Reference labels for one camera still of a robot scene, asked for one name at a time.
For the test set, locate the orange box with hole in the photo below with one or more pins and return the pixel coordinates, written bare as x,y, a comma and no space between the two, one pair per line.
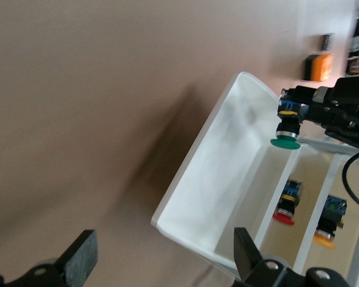
321,67

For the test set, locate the red push button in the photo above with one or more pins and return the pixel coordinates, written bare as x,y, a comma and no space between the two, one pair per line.
288,206

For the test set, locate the orange push button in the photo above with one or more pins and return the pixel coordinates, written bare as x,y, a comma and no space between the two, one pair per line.
332,218

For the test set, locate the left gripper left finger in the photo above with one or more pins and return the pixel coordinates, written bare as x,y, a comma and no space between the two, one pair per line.
80,254

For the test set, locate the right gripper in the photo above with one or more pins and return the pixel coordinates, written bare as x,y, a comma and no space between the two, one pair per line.
353,101

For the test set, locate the green push button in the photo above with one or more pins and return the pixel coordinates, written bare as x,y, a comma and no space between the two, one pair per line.
285,143

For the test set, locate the white plastic divided tray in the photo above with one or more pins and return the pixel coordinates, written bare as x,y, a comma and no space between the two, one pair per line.
221,167

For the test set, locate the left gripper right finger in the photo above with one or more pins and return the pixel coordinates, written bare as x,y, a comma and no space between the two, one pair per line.
246,254

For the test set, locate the small black contact block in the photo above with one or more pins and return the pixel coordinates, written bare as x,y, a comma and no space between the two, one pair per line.
326,42

